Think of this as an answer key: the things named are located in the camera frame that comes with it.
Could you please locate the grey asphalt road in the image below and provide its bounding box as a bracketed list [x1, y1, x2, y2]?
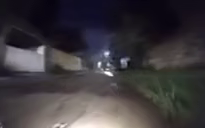
[0, 69, 168, 128]

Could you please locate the grass verge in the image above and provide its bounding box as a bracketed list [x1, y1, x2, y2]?
[114, 68, 205, 128]

